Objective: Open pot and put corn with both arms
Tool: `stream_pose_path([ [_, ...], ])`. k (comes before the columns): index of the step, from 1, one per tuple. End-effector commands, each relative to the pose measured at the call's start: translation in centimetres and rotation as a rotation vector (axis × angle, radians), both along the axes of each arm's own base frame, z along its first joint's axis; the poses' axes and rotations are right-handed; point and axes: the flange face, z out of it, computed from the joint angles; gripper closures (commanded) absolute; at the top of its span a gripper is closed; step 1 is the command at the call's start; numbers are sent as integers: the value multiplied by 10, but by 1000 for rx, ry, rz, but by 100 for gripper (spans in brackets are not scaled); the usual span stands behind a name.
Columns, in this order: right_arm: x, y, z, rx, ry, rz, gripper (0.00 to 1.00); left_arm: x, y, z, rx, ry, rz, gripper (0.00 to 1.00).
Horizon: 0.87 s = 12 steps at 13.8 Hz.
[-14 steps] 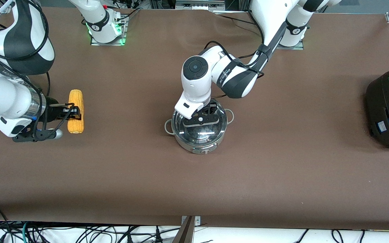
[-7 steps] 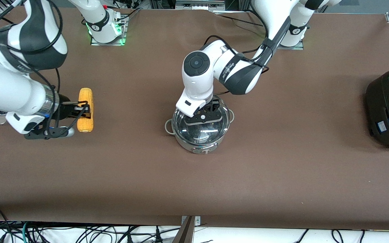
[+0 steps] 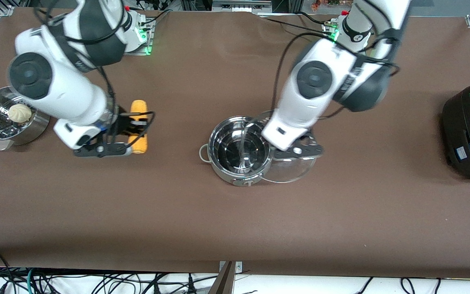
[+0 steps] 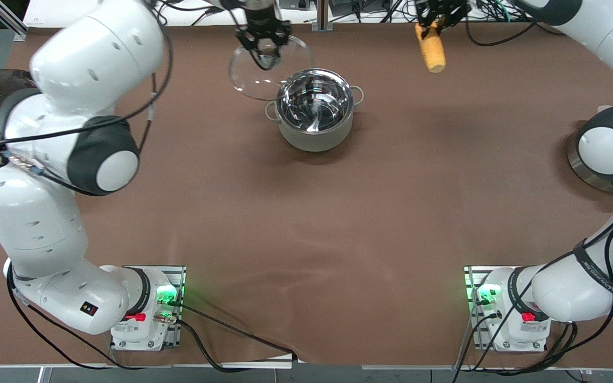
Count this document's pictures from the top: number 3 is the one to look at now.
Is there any yellow corn cob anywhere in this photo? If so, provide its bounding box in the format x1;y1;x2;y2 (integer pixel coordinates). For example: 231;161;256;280
128;100;149;154

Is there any glass pot lid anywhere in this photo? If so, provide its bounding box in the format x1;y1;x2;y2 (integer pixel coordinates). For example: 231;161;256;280
239;110;317;183

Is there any beige steamed bun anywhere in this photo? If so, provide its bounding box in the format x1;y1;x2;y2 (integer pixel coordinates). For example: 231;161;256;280
8;103;34;125

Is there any grey background box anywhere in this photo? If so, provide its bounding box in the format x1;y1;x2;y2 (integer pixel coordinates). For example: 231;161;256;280
212;0;273;13

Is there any dark metal bar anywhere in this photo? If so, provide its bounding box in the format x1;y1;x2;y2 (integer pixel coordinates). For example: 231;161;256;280
208;261;235;294

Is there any orange background clutter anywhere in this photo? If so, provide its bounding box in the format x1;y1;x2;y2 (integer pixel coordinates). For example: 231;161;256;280
310;0;341;9

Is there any brown table cover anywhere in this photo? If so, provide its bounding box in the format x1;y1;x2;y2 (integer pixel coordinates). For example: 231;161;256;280
0;6;470;280

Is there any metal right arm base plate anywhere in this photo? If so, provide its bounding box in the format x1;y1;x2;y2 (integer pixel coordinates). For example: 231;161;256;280
125;18;154;56

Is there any steel pot with handles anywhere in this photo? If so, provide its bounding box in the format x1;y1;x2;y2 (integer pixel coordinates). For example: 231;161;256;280
198;116;278;187

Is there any black base cable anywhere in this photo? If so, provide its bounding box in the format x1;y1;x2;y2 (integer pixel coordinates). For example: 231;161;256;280
135;0;174;27
296;11;334;30
259;16;333;35

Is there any silver table edge bracket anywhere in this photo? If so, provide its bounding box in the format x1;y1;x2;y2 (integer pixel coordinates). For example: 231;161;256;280
219;261;243;275

